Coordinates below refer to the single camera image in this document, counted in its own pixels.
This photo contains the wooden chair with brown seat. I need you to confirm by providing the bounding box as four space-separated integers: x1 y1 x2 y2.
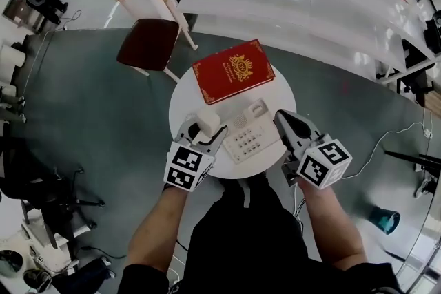
115 0 200 84

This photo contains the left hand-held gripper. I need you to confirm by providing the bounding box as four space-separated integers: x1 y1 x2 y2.
164 114 229 192

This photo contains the white rectangular block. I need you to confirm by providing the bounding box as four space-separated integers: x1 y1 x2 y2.
195 108 221 137

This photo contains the person's black clothing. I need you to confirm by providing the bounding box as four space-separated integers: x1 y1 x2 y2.
121 178 404 294

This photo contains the person's left forearm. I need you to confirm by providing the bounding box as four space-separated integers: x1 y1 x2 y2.
127 182 189 273

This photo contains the round white side table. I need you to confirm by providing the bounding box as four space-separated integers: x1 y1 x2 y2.
168 67 298 180

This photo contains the person's right forearm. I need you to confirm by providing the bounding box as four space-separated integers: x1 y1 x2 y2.
298 178 367 269

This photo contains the white telephone base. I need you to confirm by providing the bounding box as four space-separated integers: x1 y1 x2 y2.
221 98 280 165

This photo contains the white floor cable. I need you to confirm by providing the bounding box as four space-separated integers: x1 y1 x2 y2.
344 112 434 180

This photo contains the teal bag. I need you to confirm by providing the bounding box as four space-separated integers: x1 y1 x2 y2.
369 205 402 236

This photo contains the red hardcover book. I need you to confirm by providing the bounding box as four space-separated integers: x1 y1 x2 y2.
191 39 276 106

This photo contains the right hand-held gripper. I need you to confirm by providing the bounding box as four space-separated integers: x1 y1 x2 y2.
274 109 353 189

